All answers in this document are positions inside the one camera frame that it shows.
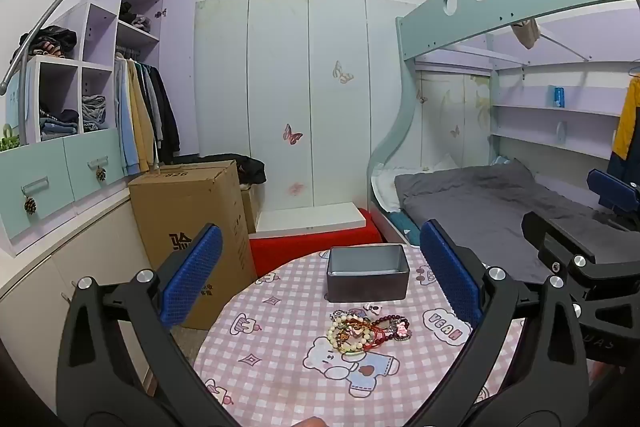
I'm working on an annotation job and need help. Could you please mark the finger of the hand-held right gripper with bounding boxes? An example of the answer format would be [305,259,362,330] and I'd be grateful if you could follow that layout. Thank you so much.
[586,167,640,228]
[521,211,640,295]

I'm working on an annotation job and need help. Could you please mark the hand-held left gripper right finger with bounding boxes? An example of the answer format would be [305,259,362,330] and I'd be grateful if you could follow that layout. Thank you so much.
[419,219,591,427]

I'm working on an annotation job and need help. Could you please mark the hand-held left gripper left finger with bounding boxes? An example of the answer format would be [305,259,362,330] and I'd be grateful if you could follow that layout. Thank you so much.
[56,223,223,427]

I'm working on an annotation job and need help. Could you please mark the grey metal tin box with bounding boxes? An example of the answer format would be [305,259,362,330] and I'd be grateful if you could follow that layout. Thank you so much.
[326,244,411,304]

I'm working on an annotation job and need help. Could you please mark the red green string bracelet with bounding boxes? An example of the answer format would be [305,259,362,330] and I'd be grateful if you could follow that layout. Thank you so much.
[357,322,396,352]

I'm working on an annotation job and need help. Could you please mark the amber multicolour bead bracelet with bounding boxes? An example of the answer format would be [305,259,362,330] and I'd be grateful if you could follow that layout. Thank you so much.
[335,324,368,353]

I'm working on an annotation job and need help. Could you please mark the white bead bracelet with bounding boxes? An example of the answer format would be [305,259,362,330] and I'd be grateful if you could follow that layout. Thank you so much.
[327,314,373,354]

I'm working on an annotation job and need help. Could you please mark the yellow navy jacket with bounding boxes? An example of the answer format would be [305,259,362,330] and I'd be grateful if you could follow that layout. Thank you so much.
[605,79,640,186]

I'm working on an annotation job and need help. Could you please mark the large brown cardboard box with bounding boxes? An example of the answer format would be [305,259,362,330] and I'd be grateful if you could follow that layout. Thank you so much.
[128,160,258,331]

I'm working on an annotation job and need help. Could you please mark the teal bed sheet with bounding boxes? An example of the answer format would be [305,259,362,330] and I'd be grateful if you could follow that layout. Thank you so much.
[387,211,422,246]

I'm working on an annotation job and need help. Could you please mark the grey duvet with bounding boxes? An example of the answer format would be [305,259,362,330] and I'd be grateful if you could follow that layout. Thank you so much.
[395,159,626,284]

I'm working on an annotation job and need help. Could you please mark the small brown cardboard box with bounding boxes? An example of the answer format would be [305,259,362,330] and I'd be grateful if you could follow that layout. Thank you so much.
[240,184,262,235]

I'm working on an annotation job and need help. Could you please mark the white pillow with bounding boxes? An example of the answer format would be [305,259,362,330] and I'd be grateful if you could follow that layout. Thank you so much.
[371,164,456,214]

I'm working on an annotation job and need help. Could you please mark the pink checkered cartoon tablecloth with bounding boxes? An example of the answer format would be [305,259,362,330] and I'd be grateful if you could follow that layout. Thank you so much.
[192,247,526,427]

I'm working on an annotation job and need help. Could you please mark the red padded stool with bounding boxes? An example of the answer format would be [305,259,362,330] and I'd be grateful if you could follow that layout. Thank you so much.
[248,208,383,281]

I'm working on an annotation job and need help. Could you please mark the black bag on box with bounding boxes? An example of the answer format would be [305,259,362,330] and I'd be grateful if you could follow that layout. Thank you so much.
[200,153,267,186]

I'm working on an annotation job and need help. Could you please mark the white board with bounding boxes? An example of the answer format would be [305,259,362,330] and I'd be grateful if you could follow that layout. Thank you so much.
[255,202,368,238]

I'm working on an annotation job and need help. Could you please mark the white low cabinet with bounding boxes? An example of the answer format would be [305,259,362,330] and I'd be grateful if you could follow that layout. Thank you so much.
[0,192,151,373]

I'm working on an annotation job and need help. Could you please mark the teal drawer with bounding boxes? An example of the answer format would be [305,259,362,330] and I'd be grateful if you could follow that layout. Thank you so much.
[64,127,127,202]
[0,139,77,254]

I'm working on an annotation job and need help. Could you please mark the dark hanging coats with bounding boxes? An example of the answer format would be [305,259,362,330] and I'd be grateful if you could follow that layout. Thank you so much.
[144,61,181,166]

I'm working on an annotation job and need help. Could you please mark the beige hanging garment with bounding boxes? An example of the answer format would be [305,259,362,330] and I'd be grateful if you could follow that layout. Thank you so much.
[127,59,154,172]

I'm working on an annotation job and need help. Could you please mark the light blue hanging garment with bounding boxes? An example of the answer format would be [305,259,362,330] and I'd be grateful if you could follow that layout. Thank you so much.
[115,58,142,176]

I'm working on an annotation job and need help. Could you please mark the beige hanging cloth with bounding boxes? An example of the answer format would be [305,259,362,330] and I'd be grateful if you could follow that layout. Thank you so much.
[511,18,542,50]

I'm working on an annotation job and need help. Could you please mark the folded blue jeans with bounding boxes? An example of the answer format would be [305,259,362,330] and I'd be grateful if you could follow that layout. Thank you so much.
[39,107,81,141]

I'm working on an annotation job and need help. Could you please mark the white wardrobe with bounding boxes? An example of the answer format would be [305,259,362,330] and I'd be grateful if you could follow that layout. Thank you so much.
[194,0,422,214]

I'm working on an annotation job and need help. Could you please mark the green plant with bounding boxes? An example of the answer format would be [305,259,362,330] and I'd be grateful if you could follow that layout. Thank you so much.
[0,123,22,154]

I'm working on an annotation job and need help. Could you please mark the beige butterfly sticker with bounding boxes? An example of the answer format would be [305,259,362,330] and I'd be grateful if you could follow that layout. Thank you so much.
[332,60,355,84]

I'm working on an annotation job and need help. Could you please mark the grey black folded clothes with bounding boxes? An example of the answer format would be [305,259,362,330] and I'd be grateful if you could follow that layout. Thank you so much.
[119,1,154,32]

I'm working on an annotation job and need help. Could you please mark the lilac cubby shelf unit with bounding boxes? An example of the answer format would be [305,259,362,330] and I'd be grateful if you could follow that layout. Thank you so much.
[20,0,199,158]

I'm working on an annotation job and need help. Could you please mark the dark clothes pile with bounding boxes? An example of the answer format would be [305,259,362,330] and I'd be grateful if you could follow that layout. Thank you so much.
[19,26,78,58]

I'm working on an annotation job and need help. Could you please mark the lilac wall shelves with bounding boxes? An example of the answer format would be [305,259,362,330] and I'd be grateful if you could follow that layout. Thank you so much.
[489,57,626,158]

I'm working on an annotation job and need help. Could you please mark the teal bunk bed frame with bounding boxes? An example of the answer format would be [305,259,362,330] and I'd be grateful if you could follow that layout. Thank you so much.
[366,0,640,248]

